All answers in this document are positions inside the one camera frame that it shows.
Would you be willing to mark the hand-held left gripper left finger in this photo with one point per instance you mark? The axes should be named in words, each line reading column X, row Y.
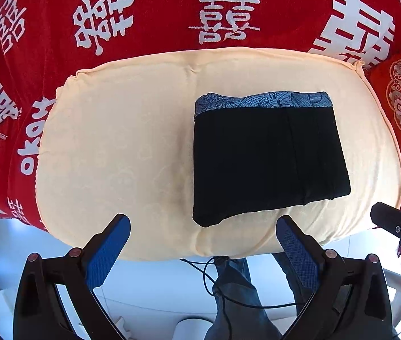
column 108, row 251

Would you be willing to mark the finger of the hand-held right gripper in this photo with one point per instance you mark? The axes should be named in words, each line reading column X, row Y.
column 391, row 217

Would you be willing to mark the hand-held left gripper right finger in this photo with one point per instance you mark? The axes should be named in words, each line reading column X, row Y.
column 297, row 251

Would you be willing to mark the black pants with grey waistband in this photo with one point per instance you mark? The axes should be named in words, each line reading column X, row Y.
column 267, row 156

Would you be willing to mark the person's left leg in jeans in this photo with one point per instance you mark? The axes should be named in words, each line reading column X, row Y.
column 239, row 304

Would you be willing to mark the cream towel cushion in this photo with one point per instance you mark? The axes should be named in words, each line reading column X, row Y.
column 115, row 148

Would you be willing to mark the white round object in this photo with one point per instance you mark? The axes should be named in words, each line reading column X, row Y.
column 193, row 329

